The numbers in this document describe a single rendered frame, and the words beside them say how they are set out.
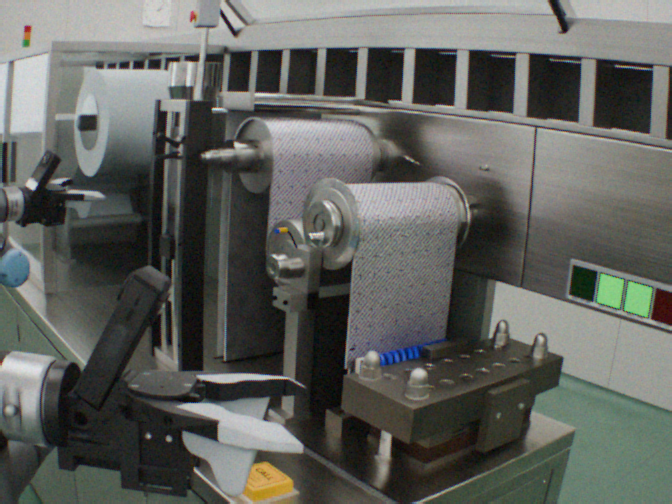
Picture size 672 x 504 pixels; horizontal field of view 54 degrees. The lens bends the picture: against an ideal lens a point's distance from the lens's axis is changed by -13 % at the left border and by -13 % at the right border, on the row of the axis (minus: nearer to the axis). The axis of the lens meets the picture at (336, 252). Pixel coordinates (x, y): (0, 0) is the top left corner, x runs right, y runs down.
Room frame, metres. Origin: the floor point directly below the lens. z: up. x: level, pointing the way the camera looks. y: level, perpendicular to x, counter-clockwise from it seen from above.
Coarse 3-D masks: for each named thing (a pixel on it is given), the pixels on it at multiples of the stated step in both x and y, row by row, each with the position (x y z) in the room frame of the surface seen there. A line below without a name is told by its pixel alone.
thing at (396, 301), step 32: (384, 256) 1.19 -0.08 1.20; (416, 256) 1.24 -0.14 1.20; (448, 256) 1.29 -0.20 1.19; (352, 288) 1.15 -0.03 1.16; (384, 288) 1.20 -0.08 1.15; (416, 288) 1.24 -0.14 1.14; (448, 288) 1.30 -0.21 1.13; (352, 320) 1.15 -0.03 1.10; (384, 320) 1.20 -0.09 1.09; (416, 320) 1.25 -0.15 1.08; (352, 352) 1.16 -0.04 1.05
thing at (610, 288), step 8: (600, 280) 1.15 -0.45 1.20; (608, 280) 1.13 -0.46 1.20; (616, 280) 1.12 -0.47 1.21; (600, 288) 1.14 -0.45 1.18; (608, 288) 1.13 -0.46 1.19; (616, 288) 1.12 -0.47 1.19; (600, 296) 1.14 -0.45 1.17; (608, 296) 1.13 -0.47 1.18; (616, 296) 1.12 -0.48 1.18; (608, 304) 1.13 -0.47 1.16; (616, 304) 1.11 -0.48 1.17
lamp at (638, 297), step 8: (632, 288) 1.09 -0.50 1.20; (640, 288) 1.08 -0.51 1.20; (648, 288) 1.07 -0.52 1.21; (632, 296) 1.09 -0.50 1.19; (640, 296) 1.08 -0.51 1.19; (648, 296) 1.07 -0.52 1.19; (632, 304) 1.09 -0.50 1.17; (640, 304) 1.08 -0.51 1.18; (648, 304) 1.06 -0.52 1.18; (632, 312) 1.09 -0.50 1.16; (640, 312) 1.07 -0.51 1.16
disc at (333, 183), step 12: (324, 180) 1.21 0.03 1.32; (336, 180) 1.19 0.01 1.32; (312, 192) 1.24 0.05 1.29; (348, 192) 1.16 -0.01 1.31; (348, 204) 1.16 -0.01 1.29; (360, 216) 1.15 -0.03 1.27; (360, 228) 1.14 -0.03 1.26; (348, 252) 1.16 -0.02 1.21; (324, 264) 1.20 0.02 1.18; (336, 264) 1.18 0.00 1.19
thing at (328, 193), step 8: (320, 192) 1.22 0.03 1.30; (328, 192) 1.20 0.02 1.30; (336, 192) 1.18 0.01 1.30; (312, 200) 1.23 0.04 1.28; (320, 200) 1.21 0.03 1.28; (336, 200) 1.18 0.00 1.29; (344, 200) 1.17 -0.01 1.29; (456, 200) 1.33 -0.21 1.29; (344, 208) 1.17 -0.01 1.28; (344, 216) 1.17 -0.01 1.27; (344, 224) 1.16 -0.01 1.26; (344, 232) 1.16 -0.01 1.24; (344, 240) 1.16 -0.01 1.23; (320, 248) 1.21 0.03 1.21; (328, 248) 1.19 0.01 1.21; (336, 248) 1.18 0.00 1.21; (344, 248) 1.16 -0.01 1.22; (328, 256) 1.19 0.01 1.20; (336, 256) 1.18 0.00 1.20
